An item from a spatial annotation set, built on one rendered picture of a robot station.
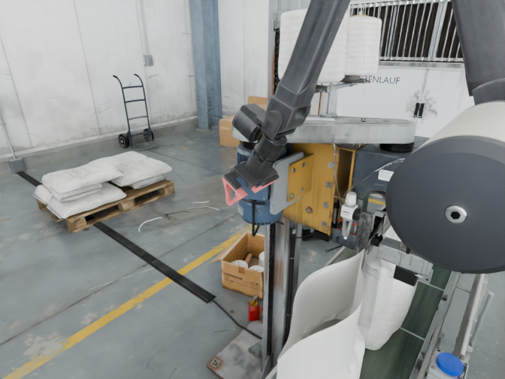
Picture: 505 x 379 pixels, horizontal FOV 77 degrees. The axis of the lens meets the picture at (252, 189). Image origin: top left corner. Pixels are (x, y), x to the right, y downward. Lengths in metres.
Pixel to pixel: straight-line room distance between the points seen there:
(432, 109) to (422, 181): 3.53
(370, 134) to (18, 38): 5.03
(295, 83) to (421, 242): 0.47
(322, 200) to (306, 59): 0.58
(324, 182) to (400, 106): 2.78
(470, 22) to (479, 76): 0.07
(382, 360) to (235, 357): 0.80
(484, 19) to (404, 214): 0.38
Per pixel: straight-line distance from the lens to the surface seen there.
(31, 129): 5.56
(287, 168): 0.94
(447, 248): 0.19
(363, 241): 1.10
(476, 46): 0.53
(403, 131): 0.97
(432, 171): 0.18
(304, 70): 0.61
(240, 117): 0.71
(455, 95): 3.66
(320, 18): 0.60
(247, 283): 2.30
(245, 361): 2.01
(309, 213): 1.12
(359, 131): 0.92
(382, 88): 3.81
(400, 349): 1.72
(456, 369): 1.07
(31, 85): 5.52
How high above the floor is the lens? 1.61
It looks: 24 degrees down
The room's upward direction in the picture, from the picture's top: straight up
